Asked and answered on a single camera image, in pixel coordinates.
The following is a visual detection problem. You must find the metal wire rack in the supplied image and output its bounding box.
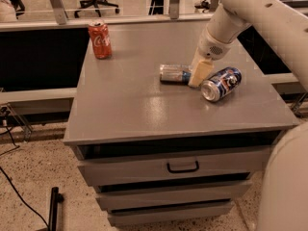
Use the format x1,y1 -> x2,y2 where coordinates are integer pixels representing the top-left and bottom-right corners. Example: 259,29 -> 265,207
0,104 -> 33,141

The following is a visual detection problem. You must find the blue pepsi can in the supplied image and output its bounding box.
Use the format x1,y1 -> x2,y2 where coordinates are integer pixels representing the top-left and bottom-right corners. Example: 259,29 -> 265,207
201,66 -> 242,102

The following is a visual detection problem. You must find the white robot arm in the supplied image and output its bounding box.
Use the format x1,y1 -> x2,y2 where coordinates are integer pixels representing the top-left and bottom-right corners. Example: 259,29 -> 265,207
190,0 -> 308,231

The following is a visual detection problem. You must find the black stand leg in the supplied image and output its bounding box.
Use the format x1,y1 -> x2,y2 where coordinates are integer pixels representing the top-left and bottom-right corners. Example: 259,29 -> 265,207
48,187 -> 64,231

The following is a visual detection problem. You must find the seated person in background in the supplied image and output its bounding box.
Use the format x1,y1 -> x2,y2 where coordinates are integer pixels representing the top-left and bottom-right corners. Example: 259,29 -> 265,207
0,0 -> 25,22

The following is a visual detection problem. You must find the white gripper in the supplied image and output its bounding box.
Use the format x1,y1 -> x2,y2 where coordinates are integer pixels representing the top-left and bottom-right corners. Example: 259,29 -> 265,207
189,28 -> 233,88

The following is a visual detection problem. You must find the black drawer handle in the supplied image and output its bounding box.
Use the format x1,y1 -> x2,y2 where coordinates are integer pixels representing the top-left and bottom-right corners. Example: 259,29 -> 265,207
167,161 -> 199,174

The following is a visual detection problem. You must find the black office chair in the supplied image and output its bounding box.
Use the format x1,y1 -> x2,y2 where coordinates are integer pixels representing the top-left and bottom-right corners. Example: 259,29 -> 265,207
74,0 -> 120,18

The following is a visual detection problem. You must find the silver blue redbull can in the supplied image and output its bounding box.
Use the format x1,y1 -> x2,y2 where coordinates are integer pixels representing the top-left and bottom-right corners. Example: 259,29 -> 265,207
160,64 -> 193,83

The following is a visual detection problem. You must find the grey drawer cabinet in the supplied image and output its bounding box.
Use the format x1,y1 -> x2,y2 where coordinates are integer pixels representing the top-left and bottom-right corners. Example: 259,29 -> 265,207
64,21 -> 297,226

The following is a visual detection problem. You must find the black floor cable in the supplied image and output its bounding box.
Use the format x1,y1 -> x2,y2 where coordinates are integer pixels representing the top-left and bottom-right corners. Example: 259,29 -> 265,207
0,125 -> 50,229

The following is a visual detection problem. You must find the red coke can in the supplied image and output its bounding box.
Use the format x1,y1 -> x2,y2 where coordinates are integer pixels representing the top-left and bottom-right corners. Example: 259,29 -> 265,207
88,20 -> 113,59

